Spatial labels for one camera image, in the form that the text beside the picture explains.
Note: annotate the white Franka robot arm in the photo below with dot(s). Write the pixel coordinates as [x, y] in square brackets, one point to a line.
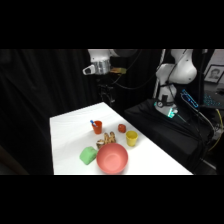
[176, 71]

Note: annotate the black robot stand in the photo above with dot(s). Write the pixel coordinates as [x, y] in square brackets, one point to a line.
[166, 133]

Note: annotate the black curtain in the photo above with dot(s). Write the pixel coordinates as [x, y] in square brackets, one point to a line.
[43, 100]

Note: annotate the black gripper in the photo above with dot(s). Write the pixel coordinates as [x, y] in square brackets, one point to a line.
[106, 90]

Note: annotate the blue white marker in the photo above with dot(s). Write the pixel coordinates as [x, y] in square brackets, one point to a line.
[93, 123]

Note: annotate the red patterned ball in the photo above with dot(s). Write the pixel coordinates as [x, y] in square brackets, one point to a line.
[122, 128]

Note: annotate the orange plastic cup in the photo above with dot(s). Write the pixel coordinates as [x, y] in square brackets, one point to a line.
[97, 128]

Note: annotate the pink bowl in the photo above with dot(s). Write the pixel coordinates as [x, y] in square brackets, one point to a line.
[112, 158]

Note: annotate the small green light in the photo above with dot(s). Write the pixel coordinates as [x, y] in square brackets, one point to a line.
[172, 113]

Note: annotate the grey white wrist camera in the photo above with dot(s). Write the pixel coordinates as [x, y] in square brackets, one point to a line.
[89, 69]

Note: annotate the striped tiger plush toy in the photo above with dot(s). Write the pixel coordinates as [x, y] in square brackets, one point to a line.
[107, 139]

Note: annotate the green soft block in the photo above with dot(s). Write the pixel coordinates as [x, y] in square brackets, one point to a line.
[88, 155]

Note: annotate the framed portrait picture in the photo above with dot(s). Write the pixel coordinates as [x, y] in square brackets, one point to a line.
[214, 74]

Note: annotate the yellow bowl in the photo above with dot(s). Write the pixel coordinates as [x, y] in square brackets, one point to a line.
[131, 138]

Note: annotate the blue lit device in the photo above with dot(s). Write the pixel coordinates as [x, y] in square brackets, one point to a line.
[190, 98]

